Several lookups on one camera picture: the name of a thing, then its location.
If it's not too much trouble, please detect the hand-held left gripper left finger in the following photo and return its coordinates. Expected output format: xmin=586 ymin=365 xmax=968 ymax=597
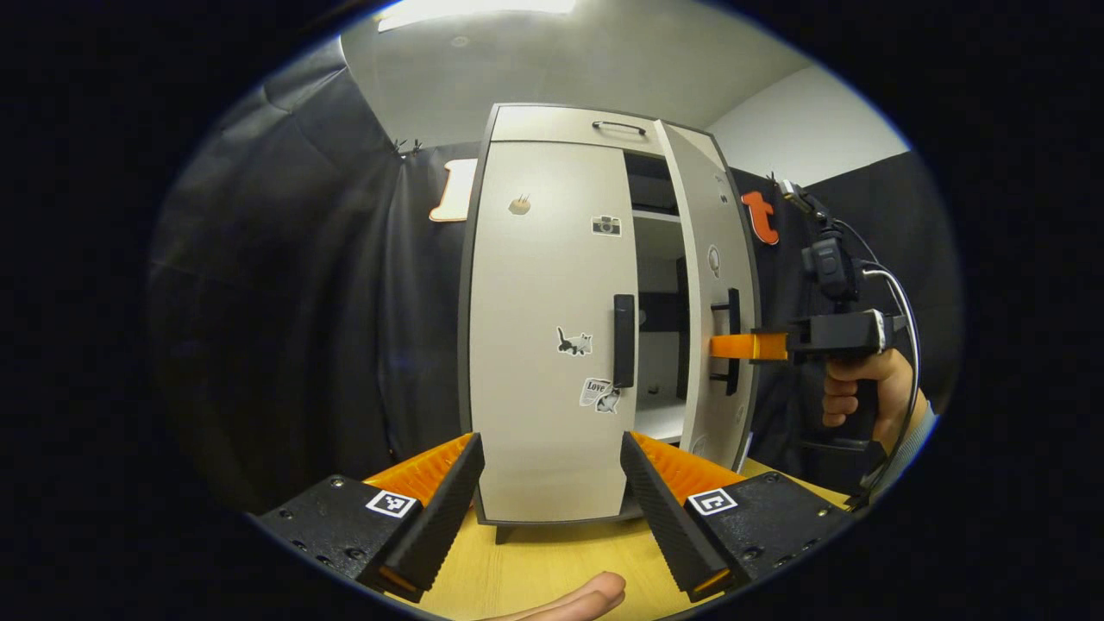
xmin=246 ymin=431 xmax=486 ymax=605

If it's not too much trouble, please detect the ceiling light panel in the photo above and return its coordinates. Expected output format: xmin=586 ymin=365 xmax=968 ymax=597
xmin=377 ymin=0 xmax=577 ymax=34

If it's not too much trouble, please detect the beige cabinet door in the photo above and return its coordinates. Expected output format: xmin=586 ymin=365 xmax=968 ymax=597
xmin=653 ymin=119 xmax=762 ymax=474
xmin=467 ymin=140 xmax=641 ymax=525

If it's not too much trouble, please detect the beige double-door shoe cabinet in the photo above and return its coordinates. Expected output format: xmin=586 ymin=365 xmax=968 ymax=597
xmin=457 ymin=102 xmax=764 ymax=544

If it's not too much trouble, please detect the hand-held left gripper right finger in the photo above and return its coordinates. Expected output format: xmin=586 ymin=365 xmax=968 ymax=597
xmin=619 ymin=430 xmax=855 ymax=605

